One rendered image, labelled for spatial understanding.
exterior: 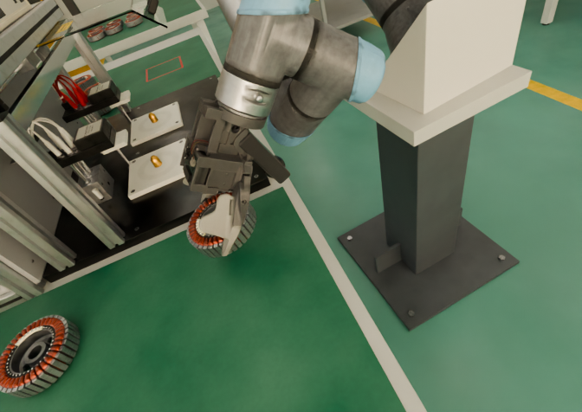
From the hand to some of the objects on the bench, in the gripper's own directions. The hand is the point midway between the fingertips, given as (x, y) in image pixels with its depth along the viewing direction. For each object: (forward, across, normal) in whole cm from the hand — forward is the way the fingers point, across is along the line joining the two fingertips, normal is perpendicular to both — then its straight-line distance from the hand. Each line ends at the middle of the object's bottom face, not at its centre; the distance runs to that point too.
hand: (216, 226), depth 54 cm
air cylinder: (+18, -34, -14) cm, 41 cm away
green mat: (+28, +17, -23) cm, 40 cm away
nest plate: (+7, -57, 0) cm, 57 cm away
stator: (+26, +2, -21) cm, 34 cm away
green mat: (+21, -111, -12) cm, 114 cm away
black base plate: (+11, -45, -1) cm, 46 cm away
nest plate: (+9, -33, -2) cm, 34 cm away
